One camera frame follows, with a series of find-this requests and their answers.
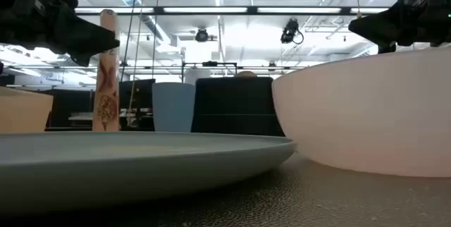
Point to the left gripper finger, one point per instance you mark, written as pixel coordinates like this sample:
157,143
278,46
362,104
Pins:
82,60
84,40

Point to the orange Cheerios cereal box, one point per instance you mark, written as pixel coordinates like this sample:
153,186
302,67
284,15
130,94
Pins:
106,93

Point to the browned bagel half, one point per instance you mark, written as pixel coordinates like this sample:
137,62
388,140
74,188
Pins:
245,74

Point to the black computer monitor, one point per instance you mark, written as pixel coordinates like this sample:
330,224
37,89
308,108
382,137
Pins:
141,94

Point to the pale pink bowl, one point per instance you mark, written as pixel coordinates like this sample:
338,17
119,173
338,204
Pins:
370,114

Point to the orange plastic tray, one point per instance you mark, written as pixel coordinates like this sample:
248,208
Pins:
21,112

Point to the small blue cup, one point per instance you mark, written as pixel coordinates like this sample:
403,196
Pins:
173,107

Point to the black ceiling spotlight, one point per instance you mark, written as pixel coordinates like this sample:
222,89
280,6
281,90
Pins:
202,35

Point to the grey-blue dinner plate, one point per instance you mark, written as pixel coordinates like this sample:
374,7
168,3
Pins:
141,163

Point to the black ceiling camera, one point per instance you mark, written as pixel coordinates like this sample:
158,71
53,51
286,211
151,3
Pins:
289,31

